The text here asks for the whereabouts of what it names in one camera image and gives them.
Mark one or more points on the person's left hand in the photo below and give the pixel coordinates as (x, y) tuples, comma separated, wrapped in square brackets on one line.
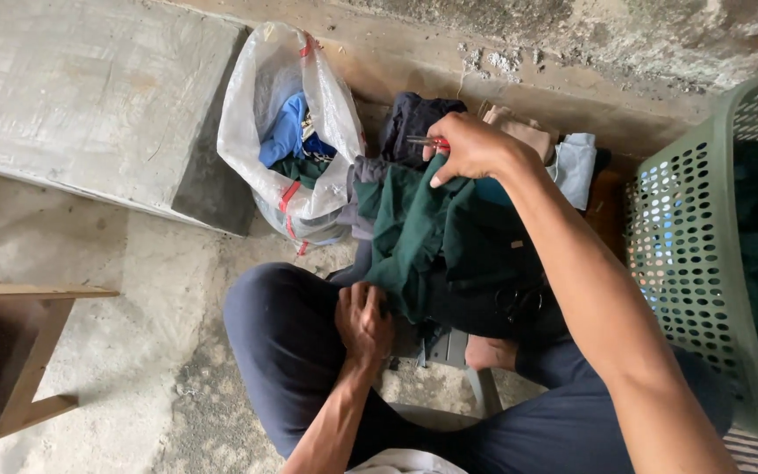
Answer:
[(364, 326)]

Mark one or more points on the green garment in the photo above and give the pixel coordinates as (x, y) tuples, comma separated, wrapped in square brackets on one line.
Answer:
[(412, 230)]

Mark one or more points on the person's navy trousers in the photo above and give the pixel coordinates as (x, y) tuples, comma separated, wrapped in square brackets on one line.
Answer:
[(287, 355)]

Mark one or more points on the dark navy garment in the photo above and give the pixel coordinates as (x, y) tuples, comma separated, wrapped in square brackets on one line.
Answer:
[(412, 122)]

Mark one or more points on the concrete slab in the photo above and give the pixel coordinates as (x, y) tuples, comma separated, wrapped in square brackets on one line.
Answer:
[(89, 99)]

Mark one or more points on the person's left fingers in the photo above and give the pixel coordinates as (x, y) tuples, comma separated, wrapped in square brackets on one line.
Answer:
[(360, 297)]

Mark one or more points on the person's white shirt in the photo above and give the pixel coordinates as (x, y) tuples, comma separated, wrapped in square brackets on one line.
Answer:
[(405, 463)]

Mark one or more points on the green perforated laundry basket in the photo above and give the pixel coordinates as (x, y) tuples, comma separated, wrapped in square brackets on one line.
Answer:
[(688, 250)]

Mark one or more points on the person's right hand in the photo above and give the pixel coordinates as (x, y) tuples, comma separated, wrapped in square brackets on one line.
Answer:
[(481, 148)]

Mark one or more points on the wooden stool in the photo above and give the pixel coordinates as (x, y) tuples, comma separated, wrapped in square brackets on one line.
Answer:
[(17, 355)]

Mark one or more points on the person's bare foot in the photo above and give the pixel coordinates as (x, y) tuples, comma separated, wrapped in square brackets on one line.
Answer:
[(489, 353)]

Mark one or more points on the light blue garment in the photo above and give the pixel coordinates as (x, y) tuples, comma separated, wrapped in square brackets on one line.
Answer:
[(576, 168)]

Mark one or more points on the grey plastic stool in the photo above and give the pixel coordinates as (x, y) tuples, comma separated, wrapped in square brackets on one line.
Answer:
[(461, 359)]

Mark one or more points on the white woven plastic sack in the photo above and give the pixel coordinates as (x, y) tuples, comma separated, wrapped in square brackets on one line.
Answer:
[(336, 112)]

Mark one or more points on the black scissors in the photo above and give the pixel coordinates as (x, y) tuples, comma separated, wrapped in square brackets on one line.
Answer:
[(518, 304)]

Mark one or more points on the beige garment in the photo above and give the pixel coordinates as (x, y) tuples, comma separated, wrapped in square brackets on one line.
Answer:
[(524, 131)]

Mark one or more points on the grey garment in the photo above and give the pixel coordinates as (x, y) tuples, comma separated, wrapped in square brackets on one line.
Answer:
[(360, 197)]

